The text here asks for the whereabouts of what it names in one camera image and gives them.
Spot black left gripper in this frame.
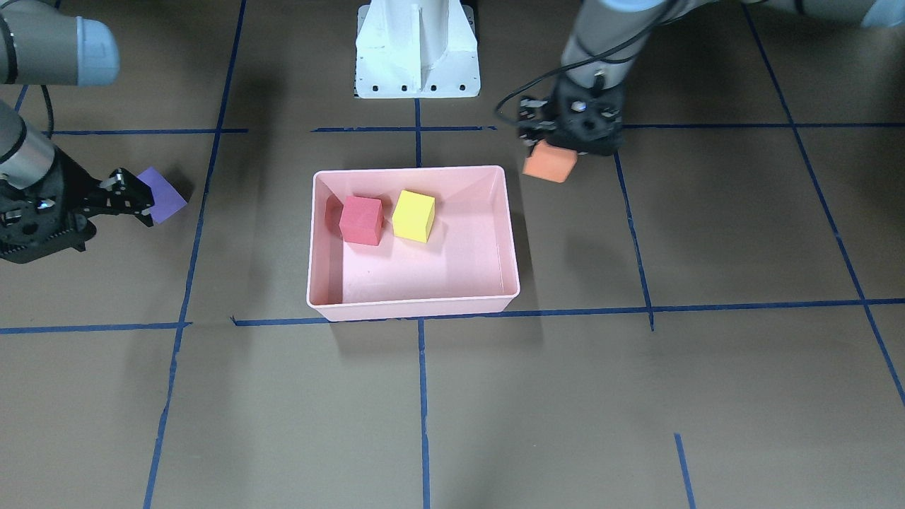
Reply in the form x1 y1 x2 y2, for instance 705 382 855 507
547 76 625 157

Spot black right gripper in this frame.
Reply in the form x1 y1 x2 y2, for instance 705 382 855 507
1 152 155 264

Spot purple foam block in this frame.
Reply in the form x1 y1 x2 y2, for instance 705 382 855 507
138 167 187 226

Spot orange foam block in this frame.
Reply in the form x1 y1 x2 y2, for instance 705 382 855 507
522 141 578 183

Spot yellow foam block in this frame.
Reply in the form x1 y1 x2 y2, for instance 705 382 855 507
392 189 436 244

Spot red foam block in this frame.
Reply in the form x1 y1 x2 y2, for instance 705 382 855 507
339 194 384 246

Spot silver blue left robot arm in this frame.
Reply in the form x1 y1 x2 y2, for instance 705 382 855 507
546 1 706 156

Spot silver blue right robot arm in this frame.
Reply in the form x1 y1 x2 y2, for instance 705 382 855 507
1 1 155 264

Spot pink plastic bin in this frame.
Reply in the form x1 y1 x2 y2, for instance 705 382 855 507
306 165 521 322

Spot brown paper table cover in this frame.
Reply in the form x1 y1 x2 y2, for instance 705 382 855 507
2 1 903 508

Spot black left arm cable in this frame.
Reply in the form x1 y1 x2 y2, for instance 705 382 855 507
494 0 687 131

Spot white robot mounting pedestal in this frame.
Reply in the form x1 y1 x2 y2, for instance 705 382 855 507
354 1 481 100

